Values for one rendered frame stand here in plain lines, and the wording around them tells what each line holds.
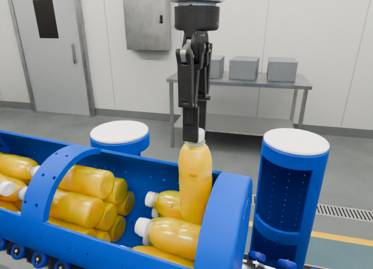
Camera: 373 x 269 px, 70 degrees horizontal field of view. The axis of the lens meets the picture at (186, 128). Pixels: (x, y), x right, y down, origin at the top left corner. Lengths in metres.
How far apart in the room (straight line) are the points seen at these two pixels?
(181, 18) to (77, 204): 0.47
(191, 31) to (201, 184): 0.29
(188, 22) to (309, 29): 3.53
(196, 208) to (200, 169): 0.09
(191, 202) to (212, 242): 0.10
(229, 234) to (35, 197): 0.42
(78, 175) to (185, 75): 0.40
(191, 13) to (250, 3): 3.45
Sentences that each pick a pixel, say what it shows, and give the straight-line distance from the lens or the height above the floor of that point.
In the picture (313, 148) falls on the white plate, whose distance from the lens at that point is 1.24.
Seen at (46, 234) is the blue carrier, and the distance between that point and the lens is 0.68.
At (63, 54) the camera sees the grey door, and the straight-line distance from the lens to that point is 4.87.
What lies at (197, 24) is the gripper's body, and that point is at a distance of 0.45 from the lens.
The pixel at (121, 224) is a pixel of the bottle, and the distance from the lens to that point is 0.82.
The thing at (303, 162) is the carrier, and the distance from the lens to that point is 1.20.
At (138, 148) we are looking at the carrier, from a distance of 1.27.
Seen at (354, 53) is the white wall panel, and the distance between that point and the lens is 4.10.
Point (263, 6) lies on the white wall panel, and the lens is 3.89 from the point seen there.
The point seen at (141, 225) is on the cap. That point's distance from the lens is 0.62.
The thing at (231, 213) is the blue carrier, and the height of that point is 1.22.
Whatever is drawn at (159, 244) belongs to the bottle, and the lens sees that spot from 0.59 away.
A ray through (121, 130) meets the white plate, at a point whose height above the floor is 1.04.
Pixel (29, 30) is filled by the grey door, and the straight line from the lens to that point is 5.21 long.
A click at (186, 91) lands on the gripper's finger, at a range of 0.44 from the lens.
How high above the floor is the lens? 1.53
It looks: 22 degrees down
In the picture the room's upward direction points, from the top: straight up
